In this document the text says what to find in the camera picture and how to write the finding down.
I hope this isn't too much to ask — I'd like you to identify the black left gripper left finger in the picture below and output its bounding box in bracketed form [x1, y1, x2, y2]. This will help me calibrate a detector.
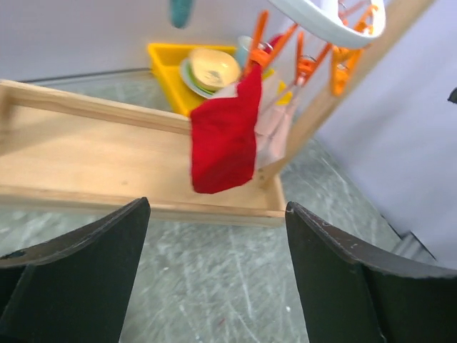
[1, 197, 151, 342]

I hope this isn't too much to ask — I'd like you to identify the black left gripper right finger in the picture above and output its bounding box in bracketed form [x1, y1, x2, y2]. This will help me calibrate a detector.
[285, 202, 456, 342]

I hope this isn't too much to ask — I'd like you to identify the pale pink sock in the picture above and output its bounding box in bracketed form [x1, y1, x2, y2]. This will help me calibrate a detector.
[206, 71, 297, 171]

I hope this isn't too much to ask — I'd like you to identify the white round clip hanger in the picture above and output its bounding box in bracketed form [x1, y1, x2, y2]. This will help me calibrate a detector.
[270, 0, 386, 49]

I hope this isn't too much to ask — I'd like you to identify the wooden drying rack stand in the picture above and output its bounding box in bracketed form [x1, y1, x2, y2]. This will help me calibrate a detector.
[0, 0, 436, 229]

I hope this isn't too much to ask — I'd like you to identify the yellow plastic tray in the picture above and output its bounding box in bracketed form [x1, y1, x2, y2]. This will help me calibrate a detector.
[147, 42, 293, 118]

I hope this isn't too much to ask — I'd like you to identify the red sock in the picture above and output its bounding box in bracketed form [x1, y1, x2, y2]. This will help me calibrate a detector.
[190, 54, 266, 194]

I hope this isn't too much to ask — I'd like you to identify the orange clothes peg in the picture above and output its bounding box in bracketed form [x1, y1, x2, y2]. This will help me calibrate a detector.
[242, 9, 299, 78]

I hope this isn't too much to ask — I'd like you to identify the light blue mug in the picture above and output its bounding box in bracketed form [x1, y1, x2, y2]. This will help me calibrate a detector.
[234, 36, 252, 69]

